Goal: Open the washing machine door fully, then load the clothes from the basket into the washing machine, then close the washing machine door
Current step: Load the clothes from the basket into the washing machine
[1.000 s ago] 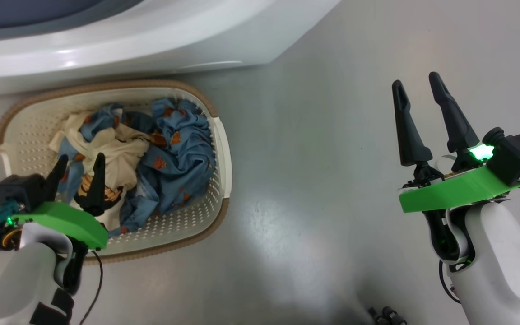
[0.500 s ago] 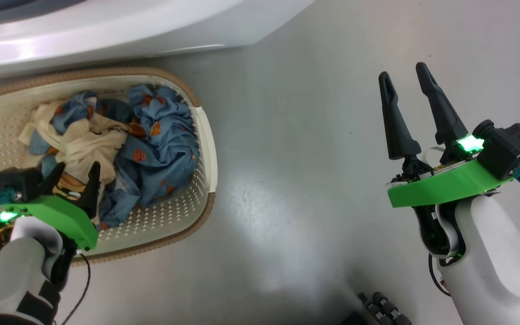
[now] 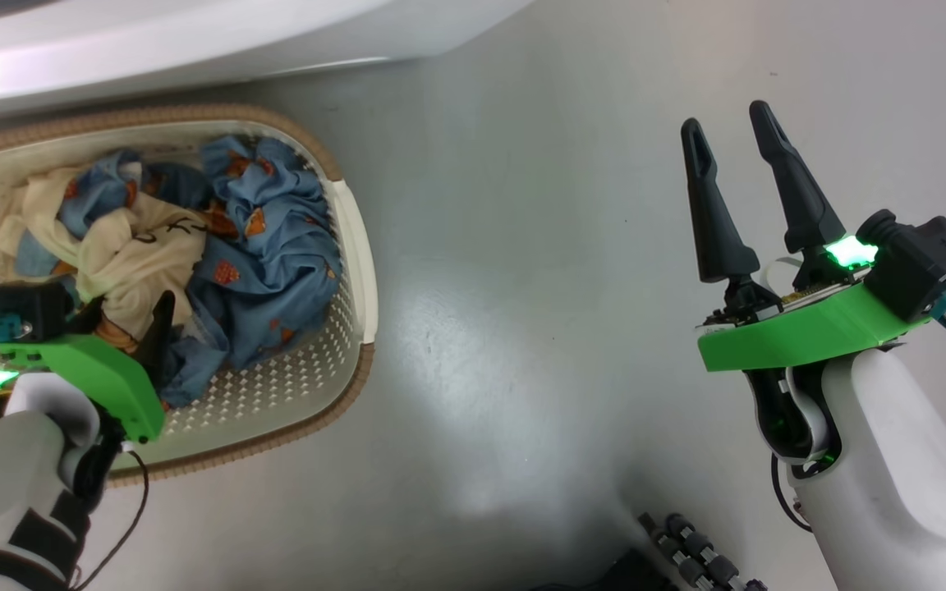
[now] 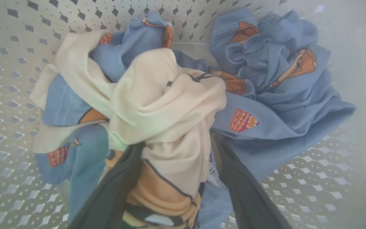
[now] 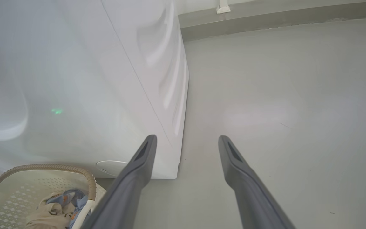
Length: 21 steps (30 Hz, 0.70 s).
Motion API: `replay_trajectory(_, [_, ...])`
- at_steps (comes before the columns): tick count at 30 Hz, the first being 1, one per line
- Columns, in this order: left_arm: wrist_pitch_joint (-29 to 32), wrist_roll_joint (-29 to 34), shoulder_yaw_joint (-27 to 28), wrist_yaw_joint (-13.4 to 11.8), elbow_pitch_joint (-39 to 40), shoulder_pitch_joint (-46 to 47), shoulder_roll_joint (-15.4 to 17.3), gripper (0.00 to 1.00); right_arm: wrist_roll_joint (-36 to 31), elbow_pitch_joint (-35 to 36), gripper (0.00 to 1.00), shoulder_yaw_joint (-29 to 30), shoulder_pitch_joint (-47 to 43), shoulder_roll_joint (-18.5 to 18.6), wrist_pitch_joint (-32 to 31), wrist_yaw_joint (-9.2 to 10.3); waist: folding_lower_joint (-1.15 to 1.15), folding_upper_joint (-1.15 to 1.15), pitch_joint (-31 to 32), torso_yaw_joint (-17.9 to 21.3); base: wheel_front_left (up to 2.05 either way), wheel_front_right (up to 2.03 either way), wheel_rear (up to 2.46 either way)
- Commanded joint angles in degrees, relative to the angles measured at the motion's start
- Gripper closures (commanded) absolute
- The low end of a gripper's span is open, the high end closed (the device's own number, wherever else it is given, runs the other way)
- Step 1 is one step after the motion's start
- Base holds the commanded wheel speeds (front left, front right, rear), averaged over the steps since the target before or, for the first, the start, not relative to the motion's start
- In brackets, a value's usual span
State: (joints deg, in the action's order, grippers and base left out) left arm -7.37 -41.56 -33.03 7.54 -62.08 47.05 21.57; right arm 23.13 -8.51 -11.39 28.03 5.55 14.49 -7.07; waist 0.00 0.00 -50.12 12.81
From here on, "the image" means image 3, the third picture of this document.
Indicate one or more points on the cream printed garment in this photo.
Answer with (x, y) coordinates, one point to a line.
(136, 254)

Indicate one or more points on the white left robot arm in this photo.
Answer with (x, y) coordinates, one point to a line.
(5, 484)

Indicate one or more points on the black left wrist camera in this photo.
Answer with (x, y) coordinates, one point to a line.
(29, 308)

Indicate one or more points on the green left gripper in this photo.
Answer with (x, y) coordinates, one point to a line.
(103, 369)

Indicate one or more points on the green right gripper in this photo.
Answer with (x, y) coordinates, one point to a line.
(801, 336)

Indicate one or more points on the cream perforated laundry basket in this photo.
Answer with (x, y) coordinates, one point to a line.
(292, 394)

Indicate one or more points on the white washing machine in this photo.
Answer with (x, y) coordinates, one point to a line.
(194, 41)

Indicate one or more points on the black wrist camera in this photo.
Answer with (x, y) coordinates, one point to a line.
(925, 263)
(29, 308)

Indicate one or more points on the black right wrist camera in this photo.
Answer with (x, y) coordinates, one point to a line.
(925, 263)

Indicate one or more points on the blue cartoon print garment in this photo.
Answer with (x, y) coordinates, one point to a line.
(276, 263)

